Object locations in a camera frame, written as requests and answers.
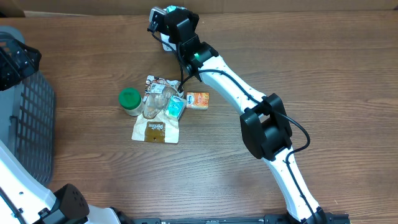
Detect teal snack packet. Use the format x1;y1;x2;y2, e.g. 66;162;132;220
165;5;185;13

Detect orange tissue pack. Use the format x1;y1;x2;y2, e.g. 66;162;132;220
186;92;210;110

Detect small teal tissue pack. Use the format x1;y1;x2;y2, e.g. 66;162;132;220
165;96;187;120

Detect clear jar white contents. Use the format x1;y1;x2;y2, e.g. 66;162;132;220
119;88;144;116

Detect beige dried mushroom bag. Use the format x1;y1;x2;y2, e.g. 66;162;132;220
132;75;183;144

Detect green bottle cap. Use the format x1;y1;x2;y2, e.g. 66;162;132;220
119;88;142;110

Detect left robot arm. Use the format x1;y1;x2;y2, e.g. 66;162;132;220
1;26;132;223

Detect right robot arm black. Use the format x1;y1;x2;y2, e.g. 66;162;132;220
148;6;327;223

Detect white barcode scanner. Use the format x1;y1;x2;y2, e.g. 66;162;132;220
160;34;176;52

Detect grey plastic shopping basket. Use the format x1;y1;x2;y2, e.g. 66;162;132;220
1;26;56;186

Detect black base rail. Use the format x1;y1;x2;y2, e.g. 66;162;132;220
130;213;351;224

